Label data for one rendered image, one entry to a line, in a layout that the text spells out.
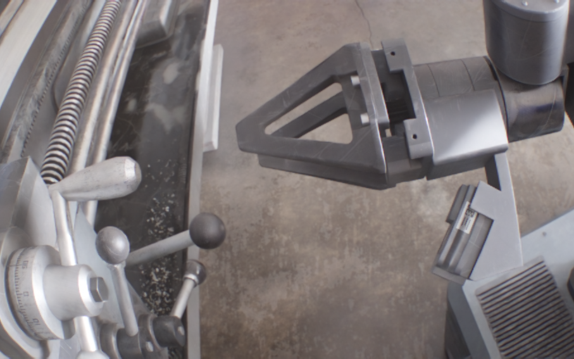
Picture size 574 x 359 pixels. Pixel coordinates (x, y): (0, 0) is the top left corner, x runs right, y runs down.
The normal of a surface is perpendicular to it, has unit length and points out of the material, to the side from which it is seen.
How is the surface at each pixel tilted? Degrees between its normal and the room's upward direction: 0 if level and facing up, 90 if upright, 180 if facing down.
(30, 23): 36
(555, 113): 77
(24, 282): 23
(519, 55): 98
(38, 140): 90
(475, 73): 14
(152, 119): 0
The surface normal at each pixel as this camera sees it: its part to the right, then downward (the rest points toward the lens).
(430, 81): -0.22, -0.50
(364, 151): -0.50, -0.06
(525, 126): 0.04, 0.69
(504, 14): -0.71, 0.65
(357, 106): -0.16, -0.14
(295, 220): -0.23, -0.69
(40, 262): 0.97, -0.20
